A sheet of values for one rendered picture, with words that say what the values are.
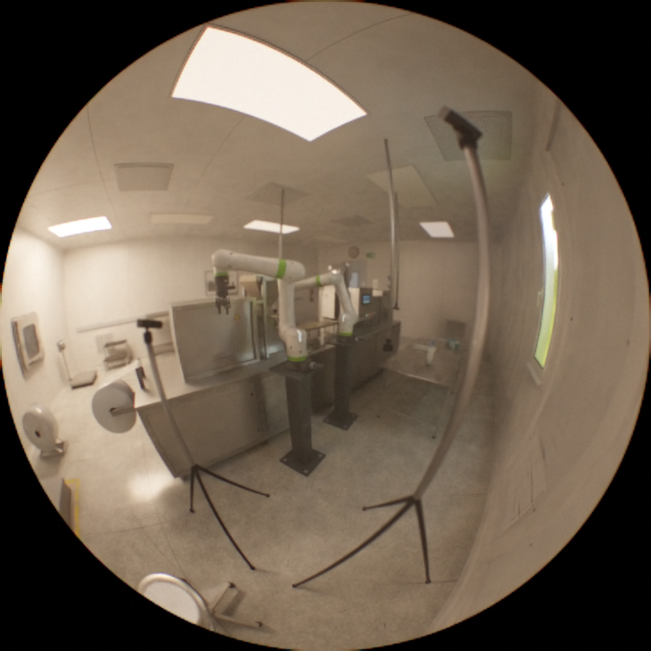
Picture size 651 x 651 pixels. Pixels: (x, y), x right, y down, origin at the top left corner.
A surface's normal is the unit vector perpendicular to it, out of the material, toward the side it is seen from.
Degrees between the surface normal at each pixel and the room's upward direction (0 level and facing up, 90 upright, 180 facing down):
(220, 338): 90
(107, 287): 90
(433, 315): 90
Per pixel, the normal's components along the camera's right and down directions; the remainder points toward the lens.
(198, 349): 0.74, 0.15
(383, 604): 0.01, -0.98
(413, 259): -0.68, 0.15
